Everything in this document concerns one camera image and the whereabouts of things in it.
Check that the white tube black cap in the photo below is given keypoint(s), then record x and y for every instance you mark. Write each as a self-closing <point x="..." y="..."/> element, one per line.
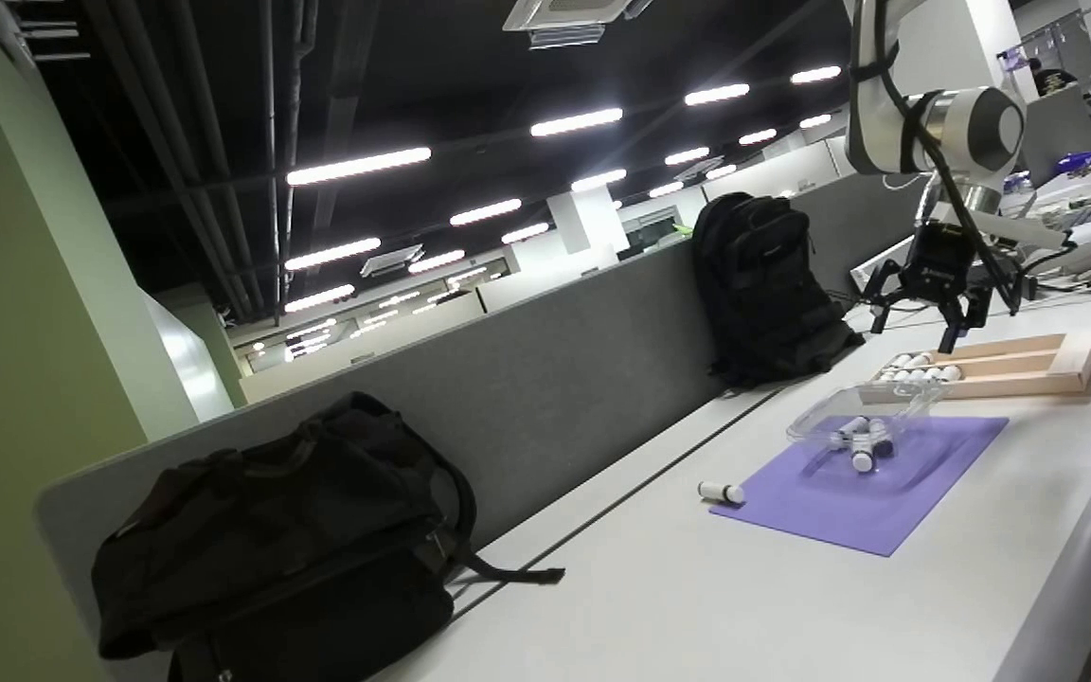
<point x="865" y="459"/>
<point x="880" y="434"/>
<point x="899" y="374"/>
<point x="838" y="439"/>
<point x="721" y="491"/>
<point x="937" y="364"/>

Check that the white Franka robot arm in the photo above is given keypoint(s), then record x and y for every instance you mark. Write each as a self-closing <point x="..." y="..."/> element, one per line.
<point x="929" y="79"/>

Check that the green pillar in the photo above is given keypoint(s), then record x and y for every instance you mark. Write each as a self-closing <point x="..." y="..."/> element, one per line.
<point x="28" y="316"/>

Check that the wooden tray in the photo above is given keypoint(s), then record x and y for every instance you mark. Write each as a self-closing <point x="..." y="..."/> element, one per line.
<point x="1024" y="364"/>

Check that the black backpack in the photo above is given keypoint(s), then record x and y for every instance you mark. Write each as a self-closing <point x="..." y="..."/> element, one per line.
<point x="766" y="287"/>

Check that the grey desk partition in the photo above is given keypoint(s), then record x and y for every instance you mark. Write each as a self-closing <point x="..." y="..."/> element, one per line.
<point x="547" y="380"/>

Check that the black table seam strip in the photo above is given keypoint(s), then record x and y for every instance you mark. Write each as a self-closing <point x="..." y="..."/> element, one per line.
<point x="635" y="491"/>

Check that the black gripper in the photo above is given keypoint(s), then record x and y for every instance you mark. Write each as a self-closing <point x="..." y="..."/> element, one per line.
<point x="942" y="258"/>

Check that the ceiling air conditioner unit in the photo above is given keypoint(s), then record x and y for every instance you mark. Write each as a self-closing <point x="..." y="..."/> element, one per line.
<point x="569" y="18"/>

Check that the purple mat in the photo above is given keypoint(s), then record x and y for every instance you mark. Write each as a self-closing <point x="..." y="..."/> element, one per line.
<point x="937" y="507"/>

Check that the white ceiling light strip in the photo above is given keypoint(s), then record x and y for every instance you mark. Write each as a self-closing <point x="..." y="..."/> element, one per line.
<point x="486" y="212"/>
<point x="331" y="251"/>
<point x="356" y="164"/>
<point x="578" y="123"/>
<point x="318" y="299"/>
<point x="814" y="73"/>
<point x="717" y="94"/>

